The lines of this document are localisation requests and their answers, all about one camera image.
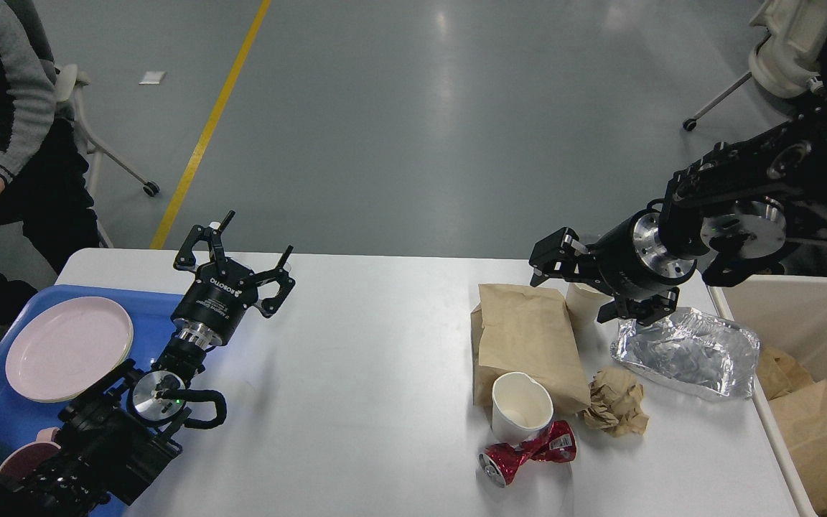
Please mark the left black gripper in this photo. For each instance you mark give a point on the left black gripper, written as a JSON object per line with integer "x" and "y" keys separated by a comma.
{"x": 214, "y": 301}

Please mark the seated person grey sweater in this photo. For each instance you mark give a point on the seated person grey sweater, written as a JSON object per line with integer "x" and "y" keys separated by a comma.
{"x": 41, "y": 169}

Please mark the white chair right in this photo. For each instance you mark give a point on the white chair right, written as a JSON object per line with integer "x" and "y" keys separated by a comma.
{"x": 786, "y": 63}

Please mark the blue plastic tray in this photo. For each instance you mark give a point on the blue plastic tray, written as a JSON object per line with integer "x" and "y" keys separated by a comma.
{"x": 20, "y": 418}

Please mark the crushed red soda can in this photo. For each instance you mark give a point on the crushed red soda can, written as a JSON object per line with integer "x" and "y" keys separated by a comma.
{"x": 556, "y": 443}

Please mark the crumpled aluminium foil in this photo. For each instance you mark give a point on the crumpled aluminium foil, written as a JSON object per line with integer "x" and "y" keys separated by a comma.
{"x": 692, "y": 352}

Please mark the large brown paper bag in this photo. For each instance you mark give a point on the large brown paper bag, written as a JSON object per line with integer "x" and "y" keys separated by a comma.
{"x": 526, "y": 329}

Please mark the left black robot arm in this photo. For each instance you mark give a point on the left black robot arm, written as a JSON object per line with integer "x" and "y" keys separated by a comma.
{"x": 117, "y": 435}

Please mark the brown paper bag front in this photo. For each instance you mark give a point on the brown paper bag front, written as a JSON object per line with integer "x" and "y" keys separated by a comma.
{"x": 826, "y": 445}

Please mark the white plastic bin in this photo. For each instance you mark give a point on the white plastic bin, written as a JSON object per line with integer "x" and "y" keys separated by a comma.
{"x": 787, "y": 313}

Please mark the crumpled brown paper ball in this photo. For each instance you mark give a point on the crumpled brown paper ball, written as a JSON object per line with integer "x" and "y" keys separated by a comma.
{"x": 615, "y": 403}

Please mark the pink mug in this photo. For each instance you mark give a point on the pink mug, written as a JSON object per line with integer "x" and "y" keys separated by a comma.
{"x": 22, "y": 462}

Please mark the brown paper bag in bin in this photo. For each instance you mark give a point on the brown paper bag in bin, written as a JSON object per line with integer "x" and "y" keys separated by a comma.
{"x": 780, "y": 374}

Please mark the white paper cup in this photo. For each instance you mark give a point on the white paper cup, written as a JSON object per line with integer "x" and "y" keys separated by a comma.
{"x": 521, "y": 408}
{"x": 583, "y": 304}

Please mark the white paper cup back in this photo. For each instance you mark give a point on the white paper cup back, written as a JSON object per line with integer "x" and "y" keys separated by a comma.
{"x": 583, "y": 304}

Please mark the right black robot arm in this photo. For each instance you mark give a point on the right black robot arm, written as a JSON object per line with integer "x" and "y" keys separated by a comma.
{"x": 747, "y": 205}

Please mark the white paper cup front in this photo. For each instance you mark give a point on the white paper cup front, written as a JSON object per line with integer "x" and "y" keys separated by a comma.
{"x": 521, "y": 408}

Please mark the pink plate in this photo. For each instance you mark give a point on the pink plate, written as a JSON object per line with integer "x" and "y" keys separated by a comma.
{"x": 85, "y": 317}

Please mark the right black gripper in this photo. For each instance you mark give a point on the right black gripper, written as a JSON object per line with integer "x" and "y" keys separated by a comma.
{"x": 630, "y": 263}

